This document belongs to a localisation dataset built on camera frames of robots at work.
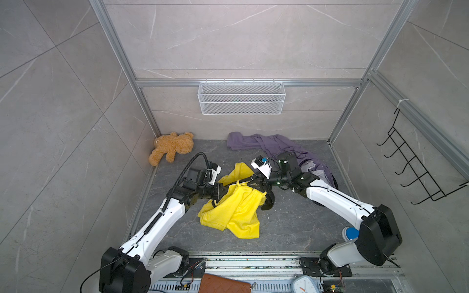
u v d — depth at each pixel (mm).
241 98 1007
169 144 1062
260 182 686
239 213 777
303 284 684
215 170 724
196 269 726
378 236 418
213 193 684
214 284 689
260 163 673
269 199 768
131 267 376
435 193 575
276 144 1168
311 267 731
